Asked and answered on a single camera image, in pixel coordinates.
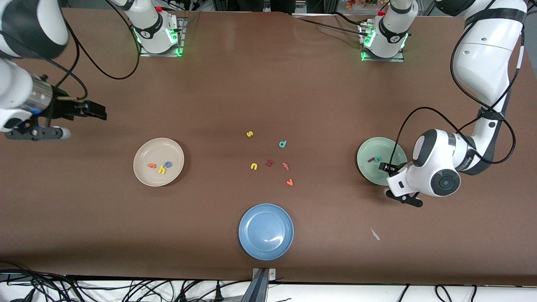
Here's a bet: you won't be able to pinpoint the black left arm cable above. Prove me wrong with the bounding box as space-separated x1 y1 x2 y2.
388 0 525 174

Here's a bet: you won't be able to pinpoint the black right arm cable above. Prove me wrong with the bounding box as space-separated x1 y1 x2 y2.
0 0 140 101

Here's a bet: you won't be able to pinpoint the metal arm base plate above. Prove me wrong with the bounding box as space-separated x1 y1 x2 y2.
360 23 405 62
138 17 186 57

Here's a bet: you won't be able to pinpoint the grey camera mount pole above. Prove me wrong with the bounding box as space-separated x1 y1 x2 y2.
240 268 270 302

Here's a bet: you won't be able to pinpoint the orange flowers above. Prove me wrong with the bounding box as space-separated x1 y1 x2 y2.
346 0 388 10

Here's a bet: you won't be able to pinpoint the beige brown plate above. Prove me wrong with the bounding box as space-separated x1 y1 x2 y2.
133 138 185 187

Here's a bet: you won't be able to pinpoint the blue plate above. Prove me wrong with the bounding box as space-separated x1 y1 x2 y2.
238 203 295 261

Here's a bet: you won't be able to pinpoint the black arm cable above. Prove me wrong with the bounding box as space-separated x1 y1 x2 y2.
388 0 525 174
0 0 140 101

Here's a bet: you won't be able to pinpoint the green plate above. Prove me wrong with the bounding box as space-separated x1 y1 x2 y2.
357 137 408 186

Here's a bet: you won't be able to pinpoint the brown table cover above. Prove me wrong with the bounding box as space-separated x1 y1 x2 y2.
0 8 537 286

